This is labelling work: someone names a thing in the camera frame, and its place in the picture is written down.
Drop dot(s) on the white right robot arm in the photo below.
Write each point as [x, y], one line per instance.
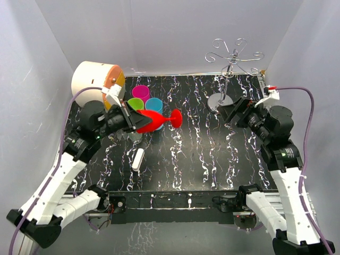
[295, 230]

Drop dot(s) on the black front base bar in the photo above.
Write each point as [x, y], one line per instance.
[220, 207]

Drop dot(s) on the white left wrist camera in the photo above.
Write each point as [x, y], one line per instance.
[113, 95]

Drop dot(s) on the small white bar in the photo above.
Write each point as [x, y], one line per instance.
[139, 155]

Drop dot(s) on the chrome wine glass rack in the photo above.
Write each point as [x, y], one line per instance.
[233, 58]

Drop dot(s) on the clear champagne flute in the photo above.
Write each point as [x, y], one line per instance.
[121, 135]

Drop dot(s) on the clear wine glass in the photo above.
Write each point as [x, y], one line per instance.
[135, 137]

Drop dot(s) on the white orange cylinder drum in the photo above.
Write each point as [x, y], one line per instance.
[96, 76]

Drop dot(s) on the red wine glass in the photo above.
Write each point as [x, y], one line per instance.
[157, 120]

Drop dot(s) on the pink wine glass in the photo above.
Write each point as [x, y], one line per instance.
[142, 92]

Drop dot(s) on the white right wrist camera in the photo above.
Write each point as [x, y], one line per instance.
[271, 96]

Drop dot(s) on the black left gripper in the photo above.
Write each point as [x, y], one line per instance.
[133, 119]

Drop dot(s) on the green wine glass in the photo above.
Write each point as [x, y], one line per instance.
[136, 104]

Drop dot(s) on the blue wine glass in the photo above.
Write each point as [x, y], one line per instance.
[154, 104]

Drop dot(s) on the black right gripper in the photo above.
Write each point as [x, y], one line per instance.
[238, 107]

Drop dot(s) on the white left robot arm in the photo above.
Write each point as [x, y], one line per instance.
[42, 218]

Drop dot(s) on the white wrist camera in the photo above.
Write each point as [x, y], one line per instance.
[271, 96]
[113, 95]

